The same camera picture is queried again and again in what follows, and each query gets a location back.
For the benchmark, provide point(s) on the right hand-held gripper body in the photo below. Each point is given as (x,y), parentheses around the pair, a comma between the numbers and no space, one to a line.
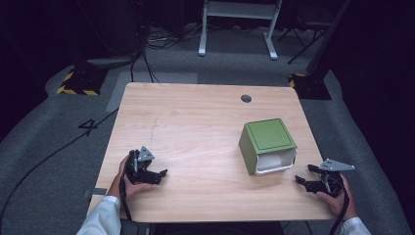
(332,182)

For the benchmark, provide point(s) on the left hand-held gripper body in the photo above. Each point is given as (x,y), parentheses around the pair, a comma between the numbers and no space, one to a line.
(138,163)

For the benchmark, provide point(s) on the white drawer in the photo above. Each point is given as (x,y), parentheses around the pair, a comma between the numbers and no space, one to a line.
(277,161)

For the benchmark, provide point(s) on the green storage box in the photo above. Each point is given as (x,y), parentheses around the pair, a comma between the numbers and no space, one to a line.
(266,135)

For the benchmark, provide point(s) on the person's right hand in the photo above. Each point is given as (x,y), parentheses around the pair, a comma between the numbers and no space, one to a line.
(344,205)

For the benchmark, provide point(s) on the person's left hand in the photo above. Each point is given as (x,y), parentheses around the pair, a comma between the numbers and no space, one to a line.
(122,187)

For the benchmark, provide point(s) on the grey tape piece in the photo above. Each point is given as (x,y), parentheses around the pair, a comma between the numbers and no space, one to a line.
(99,191)

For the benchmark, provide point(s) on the person's dark lap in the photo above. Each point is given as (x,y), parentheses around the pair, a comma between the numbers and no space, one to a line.
(208,228)

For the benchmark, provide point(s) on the black yellow striped stand base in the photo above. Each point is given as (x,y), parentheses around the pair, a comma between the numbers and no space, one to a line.
(83,83)
(311,88)

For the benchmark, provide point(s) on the dark equipment stand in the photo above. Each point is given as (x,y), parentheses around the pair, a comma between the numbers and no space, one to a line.
(114,32)

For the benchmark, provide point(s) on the grey metal stand pole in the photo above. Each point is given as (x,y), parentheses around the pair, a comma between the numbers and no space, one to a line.
(328,36)

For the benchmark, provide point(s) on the black folding stand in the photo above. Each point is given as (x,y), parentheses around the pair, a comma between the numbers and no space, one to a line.
(305,32)

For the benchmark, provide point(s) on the white desk frame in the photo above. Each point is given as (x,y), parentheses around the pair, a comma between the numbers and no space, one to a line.
(239,11)

